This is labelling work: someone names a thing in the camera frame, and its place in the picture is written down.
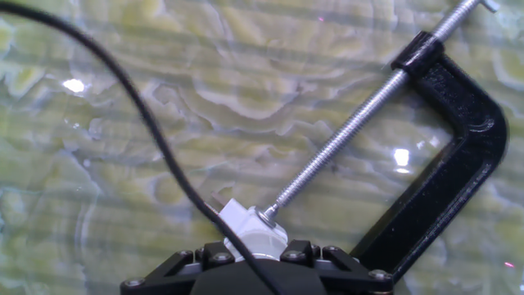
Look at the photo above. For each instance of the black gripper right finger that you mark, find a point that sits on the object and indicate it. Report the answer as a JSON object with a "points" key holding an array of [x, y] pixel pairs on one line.
{"points": [[352, 274]]}

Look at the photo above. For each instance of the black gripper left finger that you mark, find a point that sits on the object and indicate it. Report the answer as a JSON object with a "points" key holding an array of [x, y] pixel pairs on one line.
{"points": [[172, 274]]}

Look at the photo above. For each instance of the white lamp socket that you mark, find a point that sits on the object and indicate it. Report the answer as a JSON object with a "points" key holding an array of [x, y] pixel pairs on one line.
{"points": [[241, 217]]}

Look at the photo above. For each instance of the green marble pattern mat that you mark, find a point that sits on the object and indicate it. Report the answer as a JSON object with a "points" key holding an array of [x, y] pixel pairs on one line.
{"points": [[123, 184]]}

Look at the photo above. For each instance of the black C-clamp with steel screw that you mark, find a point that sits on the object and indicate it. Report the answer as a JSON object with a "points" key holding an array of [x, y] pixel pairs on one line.
{"points": [[458, 176]]}

